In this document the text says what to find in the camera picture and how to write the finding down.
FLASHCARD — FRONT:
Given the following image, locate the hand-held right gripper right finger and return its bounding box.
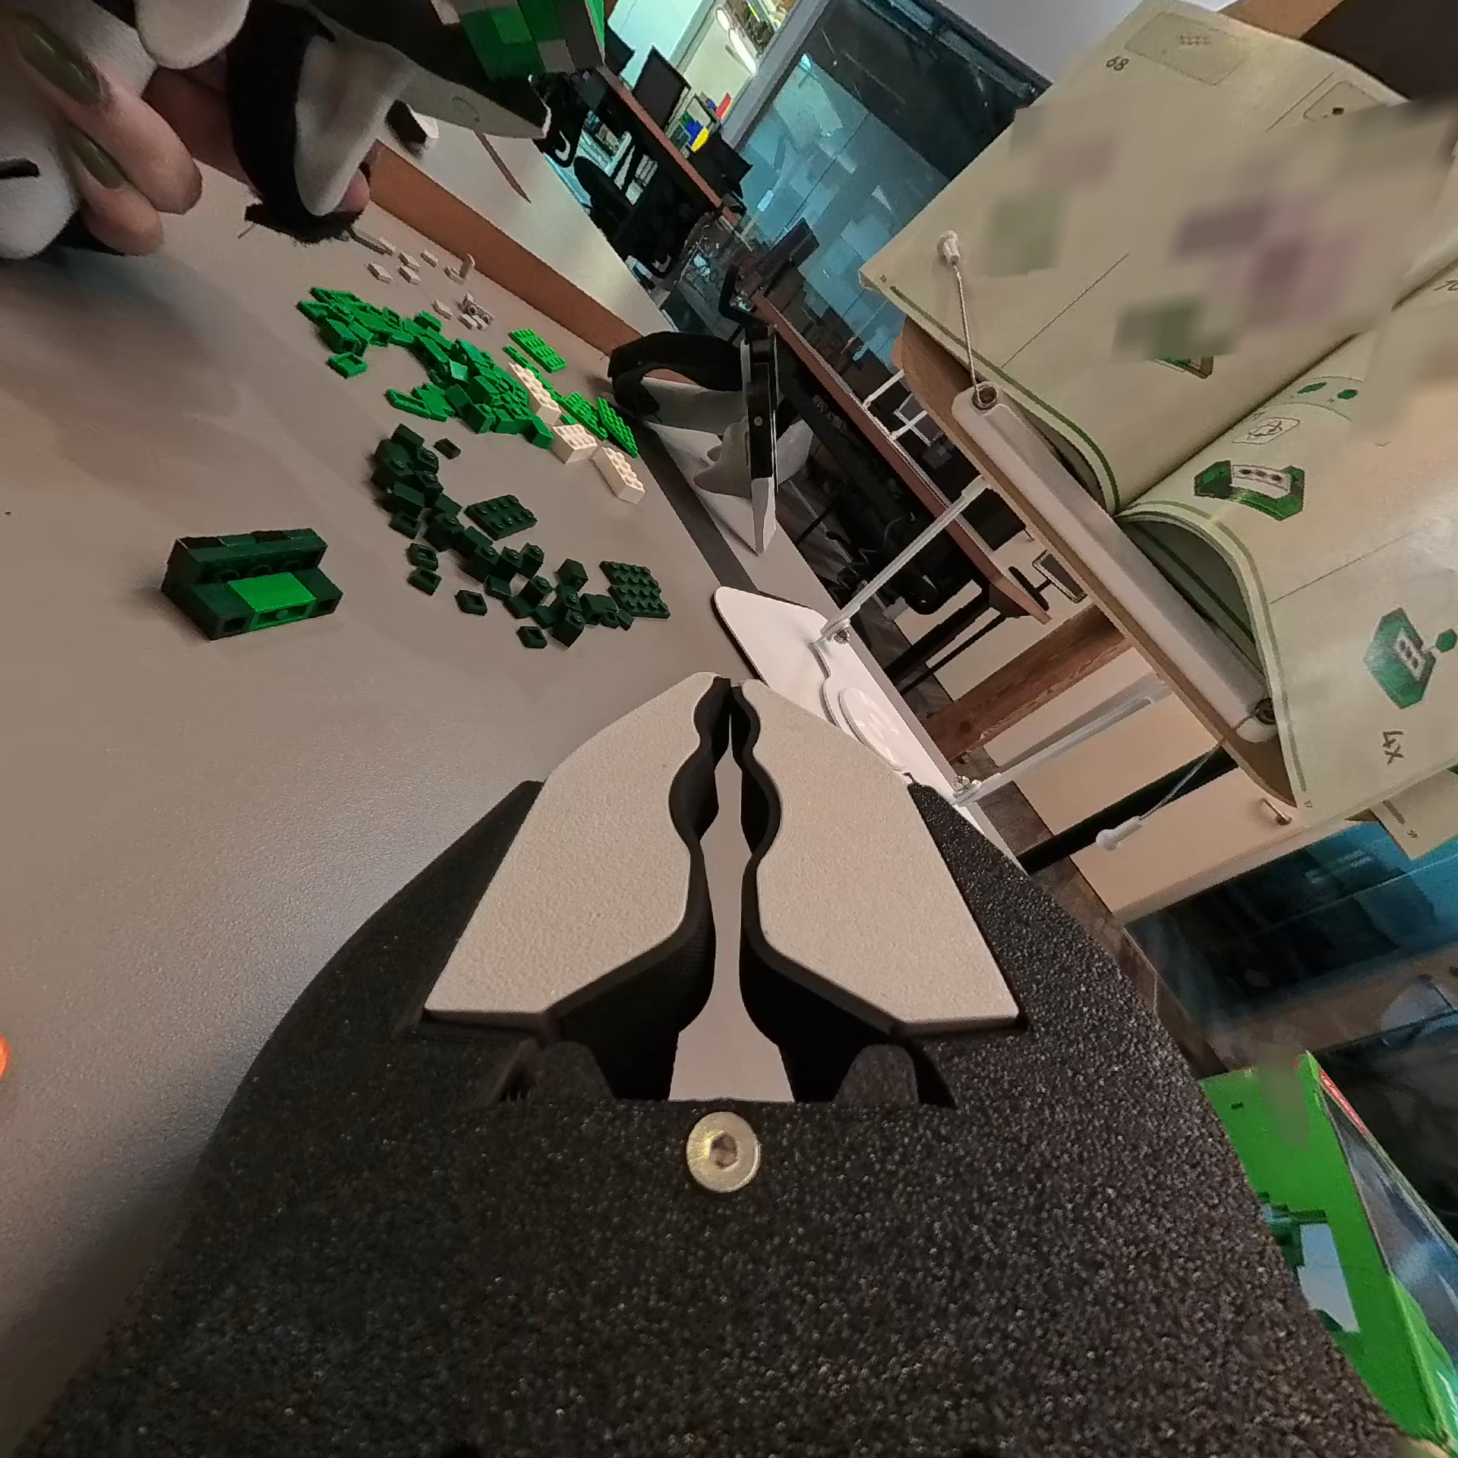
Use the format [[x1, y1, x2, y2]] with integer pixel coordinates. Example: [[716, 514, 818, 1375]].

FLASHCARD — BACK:
[[730, 681, 1023, 1073]]

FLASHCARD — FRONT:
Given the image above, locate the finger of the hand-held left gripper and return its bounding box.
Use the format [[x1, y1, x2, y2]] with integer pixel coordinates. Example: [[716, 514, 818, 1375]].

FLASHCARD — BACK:
[[331, 28, 556, 141]]

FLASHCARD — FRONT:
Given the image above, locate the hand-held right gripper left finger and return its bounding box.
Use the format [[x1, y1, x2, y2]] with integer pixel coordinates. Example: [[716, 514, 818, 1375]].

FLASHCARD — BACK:
[[424, 672, 731, 1073]]

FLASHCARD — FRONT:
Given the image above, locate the scatter of small white lego pieces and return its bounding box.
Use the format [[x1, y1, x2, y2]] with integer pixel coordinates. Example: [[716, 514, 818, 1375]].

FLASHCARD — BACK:
[[348, 222, 499, 332]]

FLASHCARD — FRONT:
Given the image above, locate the pile of bright green lego bricks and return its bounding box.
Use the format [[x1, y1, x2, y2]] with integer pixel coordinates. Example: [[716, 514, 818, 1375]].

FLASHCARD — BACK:
[[299, 285, 639, 455]]

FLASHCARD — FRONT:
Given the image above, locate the pile of dark green lego pieces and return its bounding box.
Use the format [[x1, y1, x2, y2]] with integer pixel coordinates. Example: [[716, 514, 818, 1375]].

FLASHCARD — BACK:
[[370, 424, 674, 651]]

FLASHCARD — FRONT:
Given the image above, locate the green lego box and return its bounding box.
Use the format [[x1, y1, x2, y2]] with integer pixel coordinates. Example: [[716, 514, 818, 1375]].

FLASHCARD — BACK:
[[1202, 1050, 1458, 1453]]

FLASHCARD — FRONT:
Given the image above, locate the lego instruction booklet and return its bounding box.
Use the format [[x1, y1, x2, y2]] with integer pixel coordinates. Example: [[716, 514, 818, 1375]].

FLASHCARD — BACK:
[[860, 0, 1458, 861]]

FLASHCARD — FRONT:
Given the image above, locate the person's left hand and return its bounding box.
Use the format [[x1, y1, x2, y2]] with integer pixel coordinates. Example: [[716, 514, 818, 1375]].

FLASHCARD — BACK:
[[0, 0, 249, 257]]

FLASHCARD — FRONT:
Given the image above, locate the wooden office desk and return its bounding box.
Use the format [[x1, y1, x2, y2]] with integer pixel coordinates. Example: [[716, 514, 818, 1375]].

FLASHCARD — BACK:
[[575, 68, 745, 228]]

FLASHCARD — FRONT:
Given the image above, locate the white lamp stand base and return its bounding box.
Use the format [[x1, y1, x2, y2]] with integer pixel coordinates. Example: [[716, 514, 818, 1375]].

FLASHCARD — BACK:
[[714, 320, 1306, 825]]

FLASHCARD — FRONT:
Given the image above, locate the black office chair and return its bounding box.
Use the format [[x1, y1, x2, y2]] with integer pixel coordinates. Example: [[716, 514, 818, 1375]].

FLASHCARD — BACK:
[[730, 219, 825, 344]]

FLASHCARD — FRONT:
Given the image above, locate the white elastic cord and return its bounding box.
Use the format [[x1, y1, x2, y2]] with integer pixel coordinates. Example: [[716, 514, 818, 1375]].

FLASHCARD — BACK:
[[936, 231, 1002, 410], [1096, 747, 1244, 856]]

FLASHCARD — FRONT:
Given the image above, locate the black white strapped device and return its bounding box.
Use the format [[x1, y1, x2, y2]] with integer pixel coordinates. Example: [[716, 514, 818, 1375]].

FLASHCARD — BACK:
[[608, 325, 804, 557]]

